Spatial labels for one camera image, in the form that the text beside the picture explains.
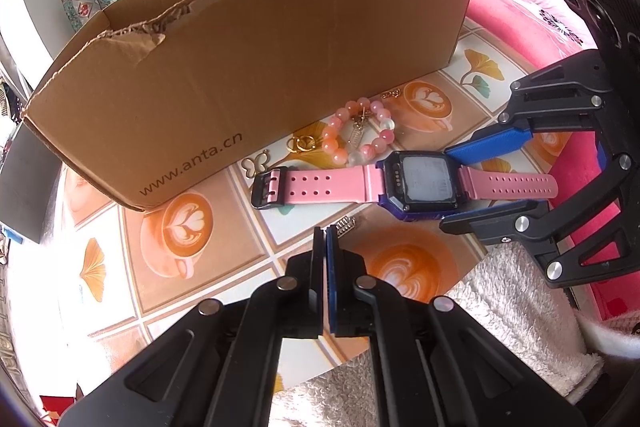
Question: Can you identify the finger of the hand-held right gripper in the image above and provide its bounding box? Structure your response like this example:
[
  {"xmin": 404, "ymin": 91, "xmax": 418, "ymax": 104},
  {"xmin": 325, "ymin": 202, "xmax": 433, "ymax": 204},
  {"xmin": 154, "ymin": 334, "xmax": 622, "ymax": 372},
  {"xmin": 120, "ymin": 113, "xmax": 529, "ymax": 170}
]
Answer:
[
  {"xmin": 440, "ymin": 152, "xmax": 637, "ymax": 290},
  {"xmin": 445, "ymin": 49, "xmax": 621, "ymax": 168}
]

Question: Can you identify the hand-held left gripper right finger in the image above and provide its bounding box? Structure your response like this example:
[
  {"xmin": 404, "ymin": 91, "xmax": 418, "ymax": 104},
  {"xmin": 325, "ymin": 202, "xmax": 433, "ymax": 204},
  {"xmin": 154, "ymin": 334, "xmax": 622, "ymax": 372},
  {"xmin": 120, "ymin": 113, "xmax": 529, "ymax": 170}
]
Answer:
[{"xmin": 325, "ymin": 227, "xmax": 588, "ymax": 427}]

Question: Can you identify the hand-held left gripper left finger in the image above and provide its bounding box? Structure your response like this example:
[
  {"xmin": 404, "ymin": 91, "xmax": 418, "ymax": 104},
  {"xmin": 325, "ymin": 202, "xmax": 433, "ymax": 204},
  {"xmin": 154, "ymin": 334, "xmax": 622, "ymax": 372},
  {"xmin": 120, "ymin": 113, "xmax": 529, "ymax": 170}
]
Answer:
[{"xmin": 57, "ymin": 227, "xmax": 326, "ymax": 427}]

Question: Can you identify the pink strap digital watch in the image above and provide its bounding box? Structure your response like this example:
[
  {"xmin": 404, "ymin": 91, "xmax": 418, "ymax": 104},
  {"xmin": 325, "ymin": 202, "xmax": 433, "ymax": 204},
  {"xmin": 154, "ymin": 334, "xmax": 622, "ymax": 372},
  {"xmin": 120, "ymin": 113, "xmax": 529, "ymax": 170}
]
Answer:
[{"xmin": 251, "ymin": 150, "xmax": 558, "ymax": 224}]

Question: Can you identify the gold butterfly outline charm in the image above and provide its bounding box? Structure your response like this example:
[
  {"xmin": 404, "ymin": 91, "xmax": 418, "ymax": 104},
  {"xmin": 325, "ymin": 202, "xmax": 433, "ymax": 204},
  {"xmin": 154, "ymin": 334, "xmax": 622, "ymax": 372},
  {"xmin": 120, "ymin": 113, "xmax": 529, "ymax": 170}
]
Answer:
[{"xmin": 241, "ymin": 150, "xmax": 271, "ymax": 180}]

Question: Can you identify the brown cardboard box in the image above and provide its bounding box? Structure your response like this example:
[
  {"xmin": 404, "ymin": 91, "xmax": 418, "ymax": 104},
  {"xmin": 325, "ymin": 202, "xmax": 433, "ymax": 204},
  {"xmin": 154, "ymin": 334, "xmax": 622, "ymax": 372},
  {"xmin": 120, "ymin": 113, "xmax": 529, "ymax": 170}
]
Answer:
[{"xmin": 22, "ymin": 0, "xmax": 478, "ymax": 212}]

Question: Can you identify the white fluffy towel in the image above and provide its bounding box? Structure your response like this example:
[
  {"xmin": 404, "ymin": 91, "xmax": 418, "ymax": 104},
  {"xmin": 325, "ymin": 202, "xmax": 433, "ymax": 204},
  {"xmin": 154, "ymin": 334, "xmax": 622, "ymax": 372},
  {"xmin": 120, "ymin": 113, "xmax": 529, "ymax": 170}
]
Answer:
[{"xmin": 270, "ymin": 244, "xmax": 603, "ymax": 427}]

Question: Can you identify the bronze filigree butterfly charm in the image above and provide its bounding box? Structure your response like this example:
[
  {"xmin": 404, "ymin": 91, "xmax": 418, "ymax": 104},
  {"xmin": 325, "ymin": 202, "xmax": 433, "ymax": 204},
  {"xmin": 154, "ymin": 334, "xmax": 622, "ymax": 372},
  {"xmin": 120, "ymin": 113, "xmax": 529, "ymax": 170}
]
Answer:
[{"xmin": 349, "ymin": 113, "xmax": 372, "ymax": 148}]

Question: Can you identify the dark flat panel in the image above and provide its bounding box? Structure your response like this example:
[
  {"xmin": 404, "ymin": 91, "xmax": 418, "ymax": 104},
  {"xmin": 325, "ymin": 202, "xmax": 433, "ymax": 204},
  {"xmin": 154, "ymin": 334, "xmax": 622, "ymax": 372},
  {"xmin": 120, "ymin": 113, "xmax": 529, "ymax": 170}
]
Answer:
[{"xmin": 0, "ymin": 122, "xmax": 63, "ymax": 243}]

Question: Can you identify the small patterned paper carton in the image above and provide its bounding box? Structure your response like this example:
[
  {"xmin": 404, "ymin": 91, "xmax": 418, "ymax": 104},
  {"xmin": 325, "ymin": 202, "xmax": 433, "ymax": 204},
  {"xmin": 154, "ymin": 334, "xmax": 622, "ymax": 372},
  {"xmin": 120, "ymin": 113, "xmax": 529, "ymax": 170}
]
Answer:
[{"xmin": 72, "ymin": 0, "xmax": 104, "ymax": 26}]

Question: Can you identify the pink bead bracelet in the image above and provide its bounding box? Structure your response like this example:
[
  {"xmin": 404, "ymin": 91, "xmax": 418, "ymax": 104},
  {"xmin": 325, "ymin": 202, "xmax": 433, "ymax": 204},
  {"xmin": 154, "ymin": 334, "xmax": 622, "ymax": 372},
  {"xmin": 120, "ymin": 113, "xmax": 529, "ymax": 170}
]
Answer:
[{"xmin": 321, "ymin": 99, "xmax": 398, "ymax": 166}]

